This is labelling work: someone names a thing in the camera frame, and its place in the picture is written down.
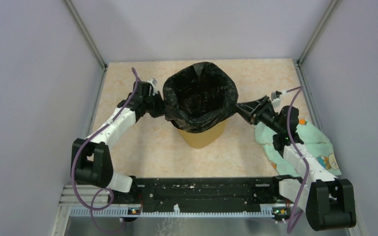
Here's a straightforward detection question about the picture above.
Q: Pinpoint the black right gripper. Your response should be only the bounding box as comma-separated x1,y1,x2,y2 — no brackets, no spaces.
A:
235,96,283,134

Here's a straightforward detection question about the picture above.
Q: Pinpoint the black plastic trash bag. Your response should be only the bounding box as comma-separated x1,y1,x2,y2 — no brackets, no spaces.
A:
162,61,239,133

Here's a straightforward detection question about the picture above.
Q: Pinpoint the yellow ribbed trash bin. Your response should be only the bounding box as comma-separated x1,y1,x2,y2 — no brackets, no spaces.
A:
178,119,228,149

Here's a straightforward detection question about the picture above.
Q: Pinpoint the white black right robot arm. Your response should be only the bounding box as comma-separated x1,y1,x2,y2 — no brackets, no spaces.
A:
236,96,357,231

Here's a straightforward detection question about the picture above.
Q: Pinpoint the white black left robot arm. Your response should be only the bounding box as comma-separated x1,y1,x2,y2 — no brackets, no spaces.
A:
71,79,164,203

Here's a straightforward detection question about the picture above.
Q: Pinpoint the light green patterned cloth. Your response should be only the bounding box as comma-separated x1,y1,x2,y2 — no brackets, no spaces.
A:
254,119,342,177

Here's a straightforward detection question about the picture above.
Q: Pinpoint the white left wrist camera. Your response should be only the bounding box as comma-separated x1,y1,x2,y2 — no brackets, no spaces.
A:
147,78,158,96

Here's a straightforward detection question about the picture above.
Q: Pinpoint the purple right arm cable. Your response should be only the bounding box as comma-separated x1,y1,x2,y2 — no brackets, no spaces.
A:
280,86,310,235

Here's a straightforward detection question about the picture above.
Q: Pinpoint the left aluminium frame post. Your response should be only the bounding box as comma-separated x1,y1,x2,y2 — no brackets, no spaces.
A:
63,0,107,71

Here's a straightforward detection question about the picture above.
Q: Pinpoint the aluminium frame post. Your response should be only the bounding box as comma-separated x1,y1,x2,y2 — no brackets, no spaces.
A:
63,0,107,71
296,0,342,67

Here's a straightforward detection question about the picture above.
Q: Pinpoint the grey slotted cable duct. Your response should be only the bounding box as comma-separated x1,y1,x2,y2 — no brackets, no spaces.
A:
70,206,275,218

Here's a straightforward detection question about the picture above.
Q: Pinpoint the right aluminium frame post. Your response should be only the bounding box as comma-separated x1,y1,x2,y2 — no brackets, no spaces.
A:
296,0,342,67

